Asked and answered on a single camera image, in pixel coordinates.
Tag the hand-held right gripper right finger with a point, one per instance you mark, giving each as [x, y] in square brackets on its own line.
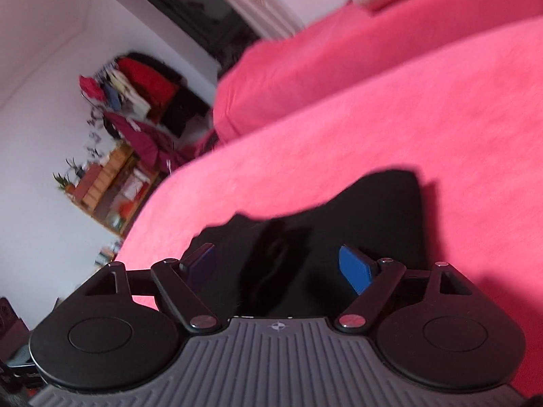
[354, 269]

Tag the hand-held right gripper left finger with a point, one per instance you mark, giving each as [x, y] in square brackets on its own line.
[199, 263]

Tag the black knit pants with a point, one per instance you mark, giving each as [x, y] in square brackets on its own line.
[360, 220]

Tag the wooden shelf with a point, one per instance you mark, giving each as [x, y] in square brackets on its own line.
[106, 186]

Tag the maroon garment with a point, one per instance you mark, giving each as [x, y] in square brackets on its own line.
[144, 140]

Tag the pink bed blanket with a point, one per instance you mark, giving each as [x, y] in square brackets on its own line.
[382, 114]

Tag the cream shirt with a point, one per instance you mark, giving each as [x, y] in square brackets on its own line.
[127, 93]

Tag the blue garment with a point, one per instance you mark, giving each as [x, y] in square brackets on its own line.
[111, 98]

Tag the red jacket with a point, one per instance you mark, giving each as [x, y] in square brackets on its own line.
[146, 80]

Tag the pink bed sheet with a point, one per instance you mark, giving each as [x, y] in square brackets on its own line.
[339, 51]

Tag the dark window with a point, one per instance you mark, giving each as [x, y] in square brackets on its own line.
[191, 4]

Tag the patterned beige curtain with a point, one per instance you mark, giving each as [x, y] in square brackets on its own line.
[258, 0]

